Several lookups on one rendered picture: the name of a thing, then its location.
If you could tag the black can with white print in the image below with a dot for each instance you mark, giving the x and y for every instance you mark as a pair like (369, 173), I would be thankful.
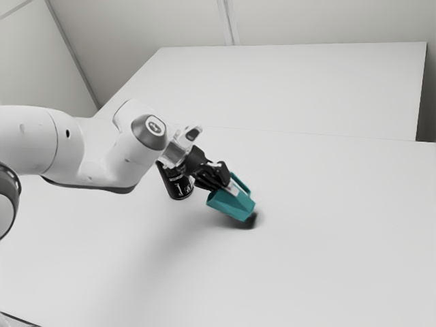
(176, 185)

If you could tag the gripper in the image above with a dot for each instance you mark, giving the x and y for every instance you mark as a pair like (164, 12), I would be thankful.
(197, 159)

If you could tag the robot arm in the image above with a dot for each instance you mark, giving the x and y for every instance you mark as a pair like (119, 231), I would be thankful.
(102, 153)

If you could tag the teal faceted mug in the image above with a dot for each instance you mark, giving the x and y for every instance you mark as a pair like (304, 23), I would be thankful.
(235, 207)

